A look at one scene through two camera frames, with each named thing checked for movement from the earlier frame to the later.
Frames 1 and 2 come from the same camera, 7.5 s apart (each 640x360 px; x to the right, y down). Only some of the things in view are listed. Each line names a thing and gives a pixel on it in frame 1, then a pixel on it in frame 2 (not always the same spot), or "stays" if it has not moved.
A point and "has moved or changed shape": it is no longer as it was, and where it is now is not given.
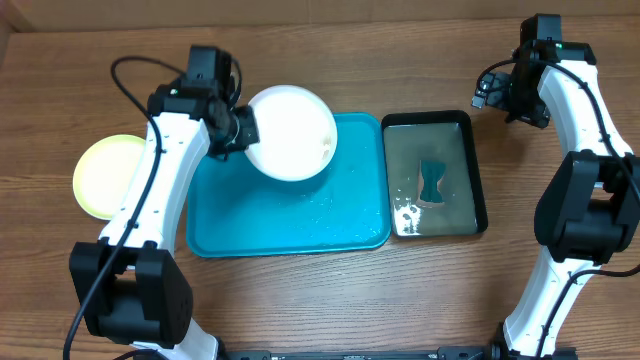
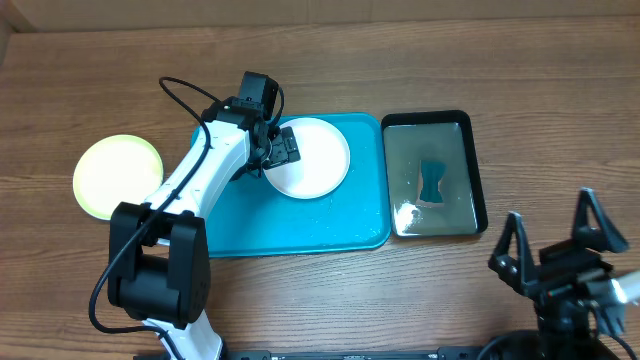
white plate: (297, 133) has moved or changed shape
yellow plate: (104, 172) stays
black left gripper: (252, 134) -> (284, 148)
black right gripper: (523, 116) -> (564, 264)
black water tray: (441, 136) stays
